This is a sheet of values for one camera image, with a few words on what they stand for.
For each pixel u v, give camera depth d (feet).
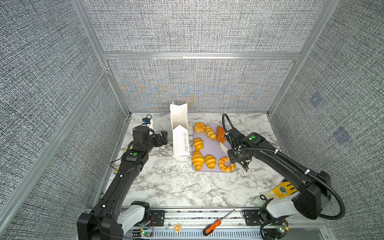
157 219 2.40
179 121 3.28
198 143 3.20
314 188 1.31
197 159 2.95
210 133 3.37
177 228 2.30
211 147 3.20
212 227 2.30
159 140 2.28
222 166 2.89
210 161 2.96
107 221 1.23
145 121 2.20
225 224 2.40
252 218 2.39
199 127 3.45
